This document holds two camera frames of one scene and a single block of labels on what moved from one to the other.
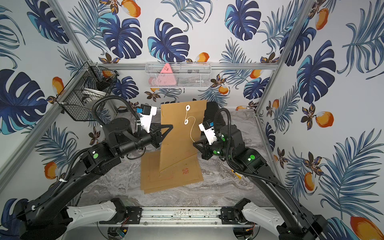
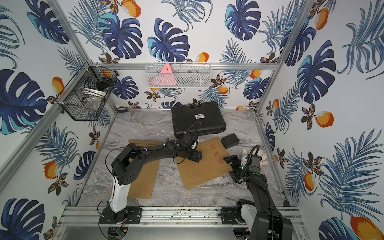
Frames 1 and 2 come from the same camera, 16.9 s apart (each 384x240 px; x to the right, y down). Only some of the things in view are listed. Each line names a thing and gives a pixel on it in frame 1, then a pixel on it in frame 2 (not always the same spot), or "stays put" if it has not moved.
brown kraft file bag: (188, 119) to (142, 187)
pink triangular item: (166, 77) stays put
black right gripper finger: (203, 147) to (230, 159)
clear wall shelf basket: (180, 74) stays put
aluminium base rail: (182, 216) stays put
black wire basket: (90, 83) stays put
